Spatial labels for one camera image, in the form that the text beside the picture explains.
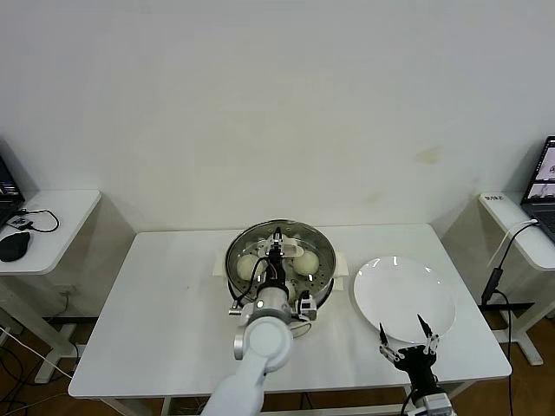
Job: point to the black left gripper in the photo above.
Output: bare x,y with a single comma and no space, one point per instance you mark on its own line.
276,271

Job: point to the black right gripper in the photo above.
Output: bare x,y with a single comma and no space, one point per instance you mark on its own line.
416,364

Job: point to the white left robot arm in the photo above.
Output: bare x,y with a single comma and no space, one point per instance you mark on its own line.
264,342

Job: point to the perforated steel steamer basket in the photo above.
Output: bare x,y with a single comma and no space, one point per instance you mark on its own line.
219,265

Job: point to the round white plate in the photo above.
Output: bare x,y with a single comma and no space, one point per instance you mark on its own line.
403,294

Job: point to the white side desk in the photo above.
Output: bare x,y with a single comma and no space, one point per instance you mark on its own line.
52,234
537,255

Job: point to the small label sticker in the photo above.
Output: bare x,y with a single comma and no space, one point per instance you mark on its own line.
493,198

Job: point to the black computer mouse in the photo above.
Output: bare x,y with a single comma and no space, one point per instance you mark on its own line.
14,247

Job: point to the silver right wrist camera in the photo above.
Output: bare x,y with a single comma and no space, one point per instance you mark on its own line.
435,398

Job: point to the white table frame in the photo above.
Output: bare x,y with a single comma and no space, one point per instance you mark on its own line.
368,407

